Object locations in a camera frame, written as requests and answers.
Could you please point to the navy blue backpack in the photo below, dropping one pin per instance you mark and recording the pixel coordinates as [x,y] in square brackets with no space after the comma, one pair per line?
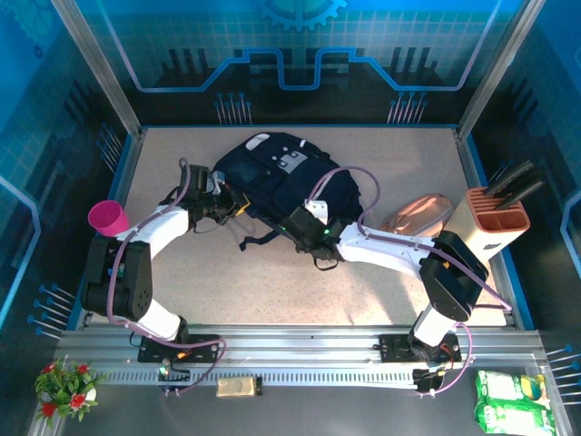
[272,181]

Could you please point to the pink pencil case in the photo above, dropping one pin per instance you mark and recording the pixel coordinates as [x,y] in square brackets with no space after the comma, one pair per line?
[422,213]

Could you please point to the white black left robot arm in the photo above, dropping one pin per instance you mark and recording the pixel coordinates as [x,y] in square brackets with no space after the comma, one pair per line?
[168,224]

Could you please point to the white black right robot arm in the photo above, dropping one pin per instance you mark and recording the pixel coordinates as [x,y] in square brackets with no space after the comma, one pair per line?
[386,247]

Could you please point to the pink plastic cup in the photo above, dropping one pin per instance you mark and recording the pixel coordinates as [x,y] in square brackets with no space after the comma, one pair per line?
[106,218]

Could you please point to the small tan box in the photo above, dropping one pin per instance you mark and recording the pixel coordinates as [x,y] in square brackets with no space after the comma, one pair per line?
[233,387]

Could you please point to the beige orange knife block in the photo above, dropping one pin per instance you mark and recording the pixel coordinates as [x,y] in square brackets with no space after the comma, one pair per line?
[504,222]

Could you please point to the green white snack packet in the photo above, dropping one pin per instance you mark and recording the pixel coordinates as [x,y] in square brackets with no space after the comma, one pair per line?
[504,386]
[508,418]

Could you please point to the artificial plant red flowers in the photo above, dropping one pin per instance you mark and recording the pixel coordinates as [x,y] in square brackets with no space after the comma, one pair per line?
[68,390]

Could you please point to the aluminium mounting rail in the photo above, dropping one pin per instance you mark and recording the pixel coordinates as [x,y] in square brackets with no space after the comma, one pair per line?
[295,349]

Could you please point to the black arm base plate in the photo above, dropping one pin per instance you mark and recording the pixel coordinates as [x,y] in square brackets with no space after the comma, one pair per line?
[204,349]
[392,349]

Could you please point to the aluminium frame post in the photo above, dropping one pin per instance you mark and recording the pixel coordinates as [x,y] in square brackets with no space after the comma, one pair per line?
[100,68]
[498,68]

